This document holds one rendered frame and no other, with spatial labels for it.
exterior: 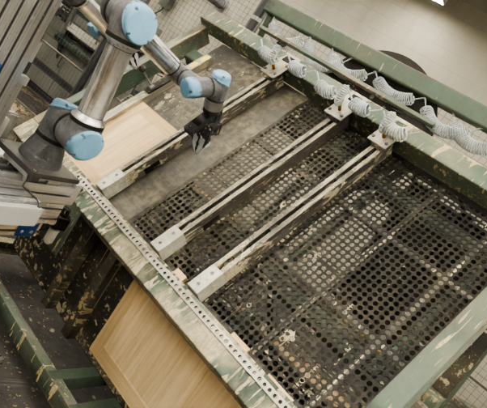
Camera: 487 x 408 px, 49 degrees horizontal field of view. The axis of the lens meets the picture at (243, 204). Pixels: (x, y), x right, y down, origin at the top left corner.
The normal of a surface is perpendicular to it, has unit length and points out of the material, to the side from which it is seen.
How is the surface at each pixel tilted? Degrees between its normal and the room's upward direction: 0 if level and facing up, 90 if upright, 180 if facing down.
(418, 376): 54
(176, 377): 90
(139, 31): 83
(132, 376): 90
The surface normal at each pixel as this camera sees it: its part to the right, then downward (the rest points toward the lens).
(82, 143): 0.55, 0.65
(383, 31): -0.41, -0.07
